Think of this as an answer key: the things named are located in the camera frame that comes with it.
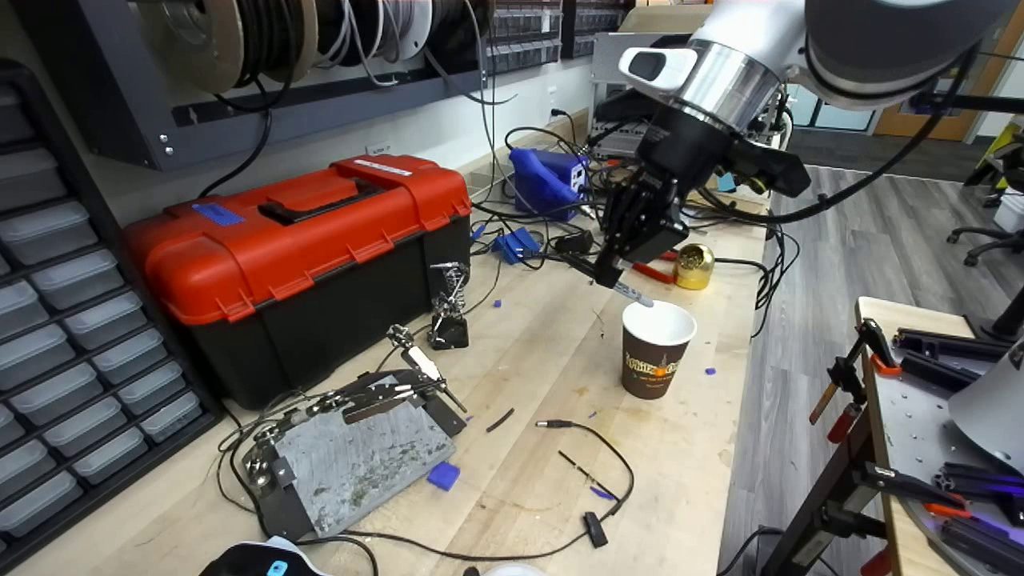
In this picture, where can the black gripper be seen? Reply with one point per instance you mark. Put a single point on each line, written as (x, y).
(643, 211)

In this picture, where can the grey black marker pen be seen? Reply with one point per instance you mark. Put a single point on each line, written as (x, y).
(634, 296)

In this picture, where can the brown paper coffee cup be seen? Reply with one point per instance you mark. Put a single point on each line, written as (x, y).
(653, 354)

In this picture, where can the blue connector block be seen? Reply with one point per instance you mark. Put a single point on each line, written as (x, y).
(515, 243)

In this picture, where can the helping hands magnifier stand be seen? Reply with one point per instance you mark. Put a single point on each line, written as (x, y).
(450, 322)

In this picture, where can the short black stick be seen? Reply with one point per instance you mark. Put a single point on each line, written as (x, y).
(501, 420)

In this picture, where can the grey black bench machine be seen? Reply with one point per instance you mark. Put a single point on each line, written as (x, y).
(603, 69)

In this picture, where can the thin probe blue tip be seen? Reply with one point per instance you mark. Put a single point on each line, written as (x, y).
(585, 474)

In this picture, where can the silver black probe tool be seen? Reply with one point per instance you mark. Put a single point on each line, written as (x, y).
(416, 360)

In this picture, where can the black orange bar clamp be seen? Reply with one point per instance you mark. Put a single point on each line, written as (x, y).
(849, 371)

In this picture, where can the small blue square piece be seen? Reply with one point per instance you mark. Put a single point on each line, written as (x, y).
(444, 479)

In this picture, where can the grey metal plate board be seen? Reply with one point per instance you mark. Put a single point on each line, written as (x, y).
(355, 466)

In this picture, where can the perforated side table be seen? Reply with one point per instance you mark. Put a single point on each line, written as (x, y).
(915, 427)

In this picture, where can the red black toolbox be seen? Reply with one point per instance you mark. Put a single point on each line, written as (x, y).
(277, 258)

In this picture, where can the black office chair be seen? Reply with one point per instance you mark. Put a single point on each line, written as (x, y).
(997, 243)

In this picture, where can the purple black hand tools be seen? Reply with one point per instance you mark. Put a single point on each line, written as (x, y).
(982, 512)

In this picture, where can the black white device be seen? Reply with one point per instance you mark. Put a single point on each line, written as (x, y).
(258, 561)

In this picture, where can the small parts drawer cabinet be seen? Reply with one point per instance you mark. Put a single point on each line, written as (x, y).
(64, 354)

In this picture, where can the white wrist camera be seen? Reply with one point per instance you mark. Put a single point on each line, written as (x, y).
(658, 66)

